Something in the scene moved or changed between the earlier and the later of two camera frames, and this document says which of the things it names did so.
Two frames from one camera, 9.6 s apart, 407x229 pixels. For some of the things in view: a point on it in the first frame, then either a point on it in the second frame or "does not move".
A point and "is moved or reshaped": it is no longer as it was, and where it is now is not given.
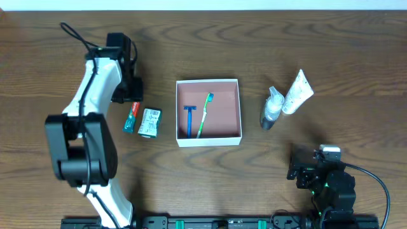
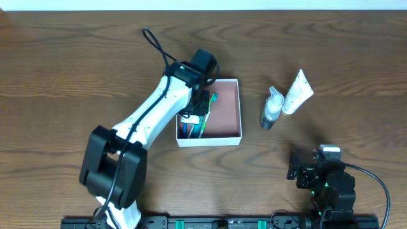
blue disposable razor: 189,108 is moved or reshaped
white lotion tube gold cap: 299,93 does not move
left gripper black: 130,94 -> 201,104
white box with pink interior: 222,126 does not move
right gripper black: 294,167 does not move
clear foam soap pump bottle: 272,109 does not move
